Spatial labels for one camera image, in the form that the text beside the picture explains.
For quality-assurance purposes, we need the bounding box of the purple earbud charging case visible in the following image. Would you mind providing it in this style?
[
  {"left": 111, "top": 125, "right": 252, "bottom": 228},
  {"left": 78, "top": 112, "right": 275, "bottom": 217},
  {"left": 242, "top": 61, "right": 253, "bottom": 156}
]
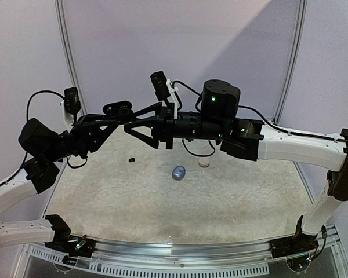
[{"left": 172, "top": 166, "right": 186, "bottom": 181}]

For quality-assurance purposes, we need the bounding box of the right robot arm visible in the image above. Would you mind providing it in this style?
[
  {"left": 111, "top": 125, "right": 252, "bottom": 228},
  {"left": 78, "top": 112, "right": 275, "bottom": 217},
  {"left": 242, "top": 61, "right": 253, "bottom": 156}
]
[{"left": 124, "top": 79, "right": 348, "bottom": 253}]

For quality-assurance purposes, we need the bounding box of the aluminium front rail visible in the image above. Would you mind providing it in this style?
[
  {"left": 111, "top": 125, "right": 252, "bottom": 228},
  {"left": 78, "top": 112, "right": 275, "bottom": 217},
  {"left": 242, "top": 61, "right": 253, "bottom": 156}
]
[{"left": 23, "top": 224, "right": 342, "bottom": 275}]

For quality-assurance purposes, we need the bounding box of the left aluminium frame post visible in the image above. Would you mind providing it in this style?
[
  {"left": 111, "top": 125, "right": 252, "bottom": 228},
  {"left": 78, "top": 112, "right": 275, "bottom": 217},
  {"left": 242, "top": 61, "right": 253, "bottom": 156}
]
[{"left": 54, "top": 0, "right": 87, "bottom": 115}]

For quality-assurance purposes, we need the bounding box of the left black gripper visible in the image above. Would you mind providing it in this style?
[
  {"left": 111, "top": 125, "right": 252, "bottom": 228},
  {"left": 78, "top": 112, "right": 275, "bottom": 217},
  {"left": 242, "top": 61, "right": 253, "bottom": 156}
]
[{"left": 43, "top": 112, "right": 119, "bottom": 162}]

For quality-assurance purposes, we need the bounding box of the right aluminium frame post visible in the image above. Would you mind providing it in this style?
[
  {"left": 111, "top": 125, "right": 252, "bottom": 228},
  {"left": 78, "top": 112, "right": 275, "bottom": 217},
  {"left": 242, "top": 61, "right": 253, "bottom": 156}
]
[{"left": 273, "top": 0, "right": 307, "bottom": 123}]

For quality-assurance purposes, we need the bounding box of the white round charging case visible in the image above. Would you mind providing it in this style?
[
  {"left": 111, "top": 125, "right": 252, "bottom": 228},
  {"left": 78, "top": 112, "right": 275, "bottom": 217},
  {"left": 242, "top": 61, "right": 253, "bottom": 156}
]
[{"left": 198, "top": 158, "right": 210, "bottom": 168}]

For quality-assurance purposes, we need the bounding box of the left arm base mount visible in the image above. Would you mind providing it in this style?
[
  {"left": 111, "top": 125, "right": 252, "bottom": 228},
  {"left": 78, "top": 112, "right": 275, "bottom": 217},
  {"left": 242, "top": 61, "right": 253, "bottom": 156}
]
[{"left": 45, "top": 235, "right": 96, "bottom": 258}]

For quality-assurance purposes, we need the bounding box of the black oval charging case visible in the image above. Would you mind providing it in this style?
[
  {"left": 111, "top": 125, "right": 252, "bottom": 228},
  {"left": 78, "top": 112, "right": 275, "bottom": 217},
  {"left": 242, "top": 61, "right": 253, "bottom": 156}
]
[{"left": 102, "top": 100, "right": 133, "bottom": 117}]

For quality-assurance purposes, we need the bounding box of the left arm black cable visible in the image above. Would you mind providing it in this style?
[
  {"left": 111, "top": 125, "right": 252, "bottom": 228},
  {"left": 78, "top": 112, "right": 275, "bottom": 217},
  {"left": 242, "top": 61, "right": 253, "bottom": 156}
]
[{"left": 26, "top": 90, "right": 65, "bottom": 119}]

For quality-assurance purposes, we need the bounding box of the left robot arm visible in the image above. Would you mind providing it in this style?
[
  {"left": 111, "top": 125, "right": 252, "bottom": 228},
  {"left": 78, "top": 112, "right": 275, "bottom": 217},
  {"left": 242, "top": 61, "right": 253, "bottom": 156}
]
[{"left": 0, "top": 114, "right": 122, "bottom": 253}]

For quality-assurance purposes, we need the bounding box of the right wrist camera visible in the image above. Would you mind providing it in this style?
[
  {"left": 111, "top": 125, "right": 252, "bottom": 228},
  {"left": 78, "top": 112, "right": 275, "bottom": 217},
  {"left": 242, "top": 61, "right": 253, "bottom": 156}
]
[{"left": 150, "top": 71, "right": 182, "bottom": 120}]

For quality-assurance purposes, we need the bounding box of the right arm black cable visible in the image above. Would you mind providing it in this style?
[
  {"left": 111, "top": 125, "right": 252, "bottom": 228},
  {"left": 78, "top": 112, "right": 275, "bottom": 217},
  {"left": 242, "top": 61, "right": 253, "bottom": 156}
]
[{"left": 239, "top": 105, "right": 348, "bottom": 145}]

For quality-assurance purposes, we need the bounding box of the aluminium frame post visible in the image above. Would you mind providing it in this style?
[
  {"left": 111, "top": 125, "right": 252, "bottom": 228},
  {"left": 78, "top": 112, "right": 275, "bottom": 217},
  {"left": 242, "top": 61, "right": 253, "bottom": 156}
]
[
  {"left": 273, "top": 0, "right": 307, "bottom": 123},
  {"left": 54, "top": 0, "right": 87, "bottom": 115}
]

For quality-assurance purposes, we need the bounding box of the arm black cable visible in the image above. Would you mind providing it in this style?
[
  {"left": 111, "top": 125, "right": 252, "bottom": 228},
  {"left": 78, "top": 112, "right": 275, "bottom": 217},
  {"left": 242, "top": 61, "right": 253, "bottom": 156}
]
[
  {"left": 239, "top": 105, "right": 348, "bottom": 145},
  {"left": 26, "top": 90, "right": 65, "bottom": 119}
]

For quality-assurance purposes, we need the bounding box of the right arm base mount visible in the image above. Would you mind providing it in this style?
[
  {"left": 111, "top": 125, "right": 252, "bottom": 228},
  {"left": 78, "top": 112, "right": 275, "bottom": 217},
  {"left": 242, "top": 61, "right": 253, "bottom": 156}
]
[{"left": 269, "top": 229, "right": 319, "bottom": 258}]

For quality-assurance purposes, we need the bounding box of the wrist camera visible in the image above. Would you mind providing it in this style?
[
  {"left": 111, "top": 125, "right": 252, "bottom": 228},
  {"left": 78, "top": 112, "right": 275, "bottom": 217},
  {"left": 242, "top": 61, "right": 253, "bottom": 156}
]
[
  {"left": 61, "top": 87, "right": 81, "bottom": 129},
  {"left": 150, "top": 71, "right": 182, "bottom": 120}
]

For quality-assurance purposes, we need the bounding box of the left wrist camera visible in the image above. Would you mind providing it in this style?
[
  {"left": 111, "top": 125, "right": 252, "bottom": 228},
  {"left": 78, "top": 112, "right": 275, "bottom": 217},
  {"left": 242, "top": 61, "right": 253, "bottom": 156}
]
[{"left": 61, "top": 87, "right": 81, "bottom": 129}]

